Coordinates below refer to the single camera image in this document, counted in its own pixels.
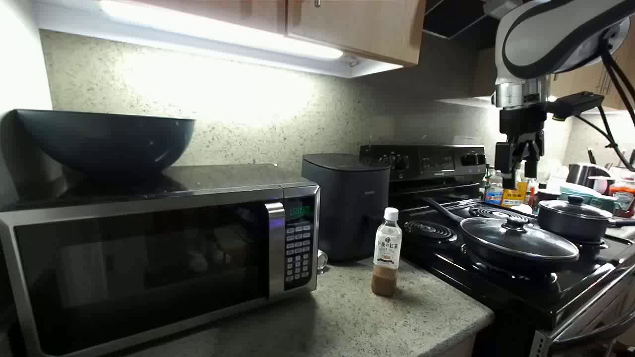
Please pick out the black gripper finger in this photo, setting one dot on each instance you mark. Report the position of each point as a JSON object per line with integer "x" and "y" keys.
{"x": 534, "y": 157}
{"x": 504, "y": 169}

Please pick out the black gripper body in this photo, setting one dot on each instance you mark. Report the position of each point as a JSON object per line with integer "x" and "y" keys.
{"x": 522, "y": 124}

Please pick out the clear bottle with brown liquid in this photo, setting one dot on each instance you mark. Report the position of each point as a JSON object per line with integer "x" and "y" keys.
{"x": 385, "y": 255}

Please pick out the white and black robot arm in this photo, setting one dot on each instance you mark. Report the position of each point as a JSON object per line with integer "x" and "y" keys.
{"x": 555, "y": 33}

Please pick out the blue label bottle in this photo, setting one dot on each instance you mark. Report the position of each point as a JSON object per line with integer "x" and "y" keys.
{"x": 492, "y": 189}

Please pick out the yellow oil bottle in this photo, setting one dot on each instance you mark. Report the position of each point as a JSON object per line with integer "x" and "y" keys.
{"x": 516, "y": 193}

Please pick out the stainless steel microwave oven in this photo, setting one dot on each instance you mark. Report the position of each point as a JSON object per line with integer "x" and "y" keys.
{"x": 159, "y": 265}

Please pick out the small silver countertop appliance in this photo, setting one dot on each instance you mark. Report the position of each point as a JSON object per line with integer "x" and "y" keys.
{"x": 585, "y": 173}

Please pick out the teal box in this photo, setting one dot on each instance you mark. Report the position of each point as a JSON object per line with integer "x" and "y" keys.
{"x": 585, "y": 197}

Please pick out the black pot with lid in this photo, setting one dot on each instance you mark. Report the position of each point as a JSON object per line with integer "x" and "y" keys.
{"x": 571, "y": 221}

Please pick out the black frying pan with lid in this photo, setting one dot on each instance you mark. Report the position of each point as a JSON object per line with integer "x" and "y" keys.
{"x": 518, "y": 243}

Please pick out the red packaged item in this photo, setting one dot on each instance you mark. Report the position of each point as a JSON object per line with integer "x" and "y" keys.
{"x": 623, "y": 201}

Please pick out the black electric stove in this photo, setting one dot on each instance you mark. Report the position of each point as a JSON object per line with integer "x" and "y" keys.
{"x": 516, "y": 290}

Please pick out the black air fryer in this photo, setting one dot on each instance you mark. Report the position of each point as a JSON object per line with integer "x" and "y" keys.
{"x": 347, "y": 205}

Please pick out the long under-cabinet light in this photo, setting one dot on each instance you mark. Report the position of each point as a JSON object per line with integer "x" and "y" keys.
{"x": 198, "y": 31}

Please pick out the large dark blue bowl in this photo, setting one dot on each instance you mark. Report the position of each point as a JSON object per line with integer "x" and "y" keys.
{"x": 105, "y": 142}

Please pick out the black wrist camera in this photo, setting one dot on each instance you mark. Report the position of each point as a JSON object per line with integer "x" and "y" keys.
{"x": 575, "y": 104}

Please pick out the wooden wall cabinet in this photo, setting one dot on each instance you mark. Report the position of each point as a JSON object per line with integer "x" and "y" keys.
{"x": 357, "y": 27}

